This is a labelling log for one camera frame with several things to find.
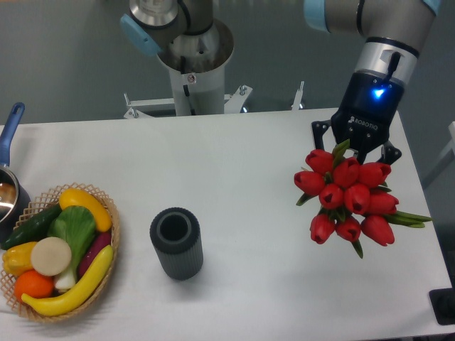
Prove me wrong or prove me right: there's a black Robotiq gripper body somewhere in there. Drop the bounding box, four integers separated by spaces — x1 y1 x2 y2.
331 72 404 163

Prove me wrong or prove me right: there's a white metal mounting frame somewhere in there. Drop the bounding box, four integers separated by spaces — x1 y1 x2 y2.
123 81 306 119

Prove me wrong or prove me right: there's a yellow bell pepper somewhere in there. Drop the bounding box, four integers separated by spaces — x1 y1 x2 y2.
2 242 38 277

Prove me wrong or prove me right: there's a red tulip bouquet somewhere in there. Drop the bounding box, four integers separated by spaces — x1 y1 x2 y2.
294 141 432 257

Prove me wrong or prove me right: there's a green cucumber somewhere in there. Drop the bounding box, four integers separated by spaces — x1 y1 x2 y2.
1 205 62 250

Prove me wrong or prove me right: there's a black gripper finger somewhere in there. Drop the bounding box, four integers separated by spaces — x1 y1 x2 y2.
311 120 331 151
378 141 402 165

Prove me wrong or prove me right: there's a black device at edge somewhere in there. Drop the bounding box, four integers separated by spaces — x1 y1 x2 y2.
429 288 454 325

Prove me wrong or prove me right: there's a purple eggplant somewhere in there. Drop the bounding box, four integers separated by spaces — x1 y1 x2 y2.
77 232 112 278

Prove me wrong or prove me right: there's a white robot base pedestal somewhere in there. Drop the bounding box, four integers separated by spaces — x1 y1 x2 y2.
158 19 234 98

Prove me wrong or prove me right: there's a woven wicker basket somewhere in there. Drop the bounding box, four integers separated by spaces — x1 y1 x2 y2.
1 183 120 323

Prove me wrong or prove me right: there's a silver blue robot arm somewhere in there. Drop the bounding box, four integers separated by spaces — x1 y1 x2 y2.
120 1 440 164

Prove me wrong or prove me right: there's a green bok choy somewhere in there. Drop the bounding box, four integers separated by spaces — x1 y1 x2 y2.
47 206 96 293

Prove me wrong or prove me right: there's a dark grey ribbed vase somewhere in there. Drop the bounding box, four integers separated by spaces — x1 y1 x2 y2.
149 207 204 281

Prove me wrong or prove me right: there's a yellow banana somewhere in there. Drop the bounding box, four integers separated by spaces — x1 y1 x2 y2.
21 245 114 317

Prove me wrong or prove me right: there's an orange fruit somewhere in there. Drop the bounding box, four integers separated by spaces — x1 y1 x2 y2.
14 270 54 303

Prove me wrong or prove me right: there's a yellow squash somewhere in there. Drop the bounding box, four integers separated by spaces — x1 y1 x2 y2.
59 188 112 232

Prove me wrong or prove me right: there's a beige round slice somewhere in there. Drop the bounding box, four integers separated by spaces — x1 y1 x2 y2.
31 237 72 276

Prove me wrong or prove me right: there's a white frame at right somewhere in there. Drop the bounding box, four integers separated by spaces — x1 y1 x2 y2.
421 122 454 190

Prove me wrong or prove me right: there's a blue handled saucepan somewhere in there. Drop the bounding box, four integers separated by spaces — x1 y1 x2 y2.
1 102 31 243

